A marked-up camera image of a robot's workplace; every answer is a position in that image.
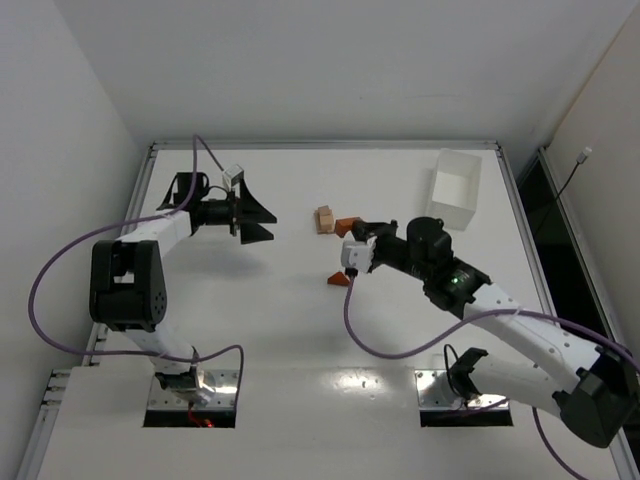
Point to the metal base plate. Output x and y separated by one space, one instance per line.
437 393
210 391

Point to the red-brown arch wood block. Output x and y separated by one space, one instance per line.
343 226

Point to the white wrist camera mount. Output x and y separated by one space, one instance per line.
232 176
358 255

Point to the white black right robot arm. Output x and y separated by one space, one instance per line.
584 379

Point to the red-brown triangle wood block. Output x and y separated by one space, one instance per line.
338 279

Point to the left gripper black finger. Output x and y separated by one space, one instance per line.
251 210
254 233

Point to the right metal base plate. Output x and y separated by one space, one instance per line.
437 393

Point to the engraved light wood block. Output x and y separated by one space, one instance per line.
318 222

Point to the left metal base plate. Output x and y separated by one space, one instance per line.
210 391

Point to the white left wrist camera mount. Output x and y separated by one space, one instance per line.
232 176

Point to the aluminium table frame rail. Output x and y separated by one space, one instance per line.
312 404

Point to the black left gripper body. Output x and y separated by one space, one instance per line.
235 214

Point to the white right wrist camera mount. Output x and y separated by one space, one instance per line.
358 255

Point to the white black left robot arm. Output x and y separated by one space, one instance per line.
127 285

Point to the white perforated box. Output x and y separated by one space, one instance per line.
454 188

